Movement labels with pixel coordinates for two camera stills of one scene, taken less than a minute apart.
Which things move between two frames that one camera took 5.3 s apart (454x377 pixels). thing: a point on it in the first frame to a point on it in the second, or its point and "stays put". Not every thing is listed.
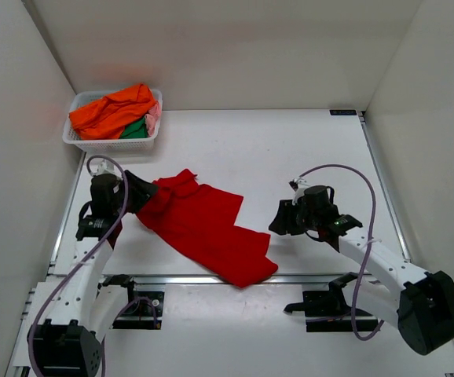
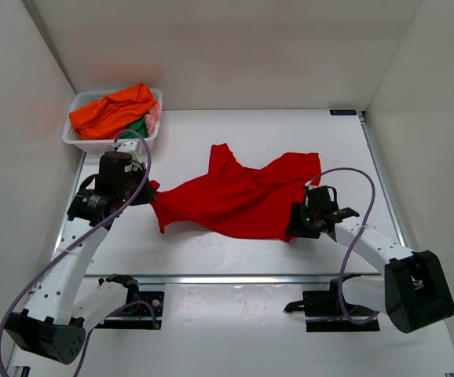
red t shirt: x=200 y=221 to x=242 y=196
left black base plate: x=139 y=313 stays put
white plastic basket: x=94 y=145 stays put
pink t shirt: x=151 y=117 stays put
